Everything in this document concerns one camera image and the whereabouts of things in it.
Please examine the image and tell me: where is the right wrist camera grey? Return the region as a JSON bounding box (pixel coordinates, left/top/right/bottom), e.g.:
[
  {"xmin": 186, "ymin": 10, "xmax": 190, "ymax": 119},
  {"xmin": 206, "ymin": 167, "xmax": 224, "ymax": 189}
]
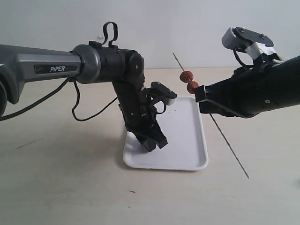
[{"xmin": 221, "ymin": 27, "xmax": 274, "ymax": 53}]

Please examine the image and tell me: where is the brown meatball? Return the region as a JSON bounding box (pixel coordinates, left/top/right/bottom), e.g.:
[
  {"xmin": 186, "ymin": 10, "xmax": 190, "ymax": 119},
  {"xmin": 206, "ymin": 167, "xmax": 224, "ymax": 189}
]
[
  {"xmin": 180, "ymin": 70, "xmax": 194, "ymax": 83},
  {"xmin": 187, "ymin": 81, "xmax": 199, "ymax": 94}
]

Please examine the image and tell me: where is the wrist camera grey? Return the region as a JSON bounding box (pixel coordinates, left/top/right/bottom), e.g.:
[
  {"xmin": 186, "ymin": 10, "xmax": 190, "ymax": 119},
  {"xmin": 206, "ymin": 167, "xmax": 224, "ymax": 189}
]
[
  {"xmin": 150, "ymin": 82, "xmax": 177, "ymax": 105},
  {"xmin": 221, "ymin": 27, "xmax": 274, "ymax": 53}
]

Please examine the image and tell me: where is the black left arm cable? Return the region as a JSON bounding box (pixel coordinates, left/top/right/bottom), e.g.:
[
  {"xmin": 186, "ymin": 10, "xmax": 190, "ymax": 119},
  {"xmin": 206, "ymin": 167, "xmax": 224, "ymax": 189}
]
[{"xmin": 0, "ymin": 22, "xmax": 167, "ymax": 122}]

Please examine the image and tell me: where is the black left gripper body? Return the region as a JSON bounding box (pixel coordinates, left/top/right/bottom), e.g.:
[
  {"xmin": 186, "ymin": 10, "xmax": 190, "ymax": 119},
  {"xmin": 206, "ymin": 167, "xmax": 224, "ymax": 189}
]
[{"xmin": 118, "ymin": 91, "xmax": 159, "ymax": 141}]

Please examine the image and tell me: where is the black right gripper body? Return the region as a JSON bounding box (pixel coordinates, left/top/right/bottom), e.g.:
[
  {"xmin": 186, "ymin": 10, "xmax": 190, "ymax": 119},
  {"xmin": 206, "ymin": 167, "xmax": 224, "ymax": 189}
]
[{"xmin": 225, "ymin": 65, "xmax": 281, "ymax": 118}]

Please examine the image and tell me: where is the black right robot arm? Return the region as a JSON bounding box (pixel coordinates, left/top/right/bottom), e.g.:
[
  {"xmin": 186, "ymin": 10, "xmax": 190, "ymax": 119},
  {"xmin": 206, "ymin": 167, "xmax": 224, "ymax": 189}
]
[{"xmin": 195, "ymin": 57, "xmax": 300, "ymax": 118}]

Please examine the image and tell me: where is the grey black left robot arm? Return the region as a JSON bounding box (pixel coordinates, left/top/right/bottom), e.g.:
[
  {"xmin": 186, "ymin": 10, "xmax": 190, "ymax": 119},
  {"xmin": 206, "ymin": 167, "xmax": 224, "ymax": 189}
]
[{"xmin": 0, "ymin": 41, "xmax": 167, "ymax": 151}]

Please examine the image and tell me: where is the white rectangular plastic tray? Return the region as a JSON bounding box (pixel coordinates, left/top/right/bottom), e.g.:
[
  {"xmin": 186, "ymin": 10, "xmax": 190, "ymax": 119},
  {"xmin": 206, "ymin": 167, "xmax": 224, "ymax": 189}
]
[{"xmin": 123, "ymin": 96, "xmax": 209, "ymax": 171}]

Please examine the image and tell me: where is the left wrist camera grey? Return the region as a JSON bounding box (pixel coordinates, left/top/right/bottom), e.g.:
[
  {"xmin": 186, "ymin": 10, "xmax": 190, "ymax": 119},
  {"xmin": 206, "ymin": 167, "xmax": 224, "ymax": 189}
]
[{"xmin": 150, "ymin": 82, "xmax": 177, "ymax": 105}]

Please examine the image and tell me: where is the thin metal skewer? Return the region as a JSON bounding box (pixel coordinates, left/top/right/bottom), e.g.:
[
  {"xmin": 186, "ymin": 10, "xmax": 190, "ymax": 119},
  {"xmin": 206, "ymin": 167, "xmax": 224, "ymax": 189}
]
[{"xmin": 172, "ymin": 53, "xmax": 250, "ymax": 179}]

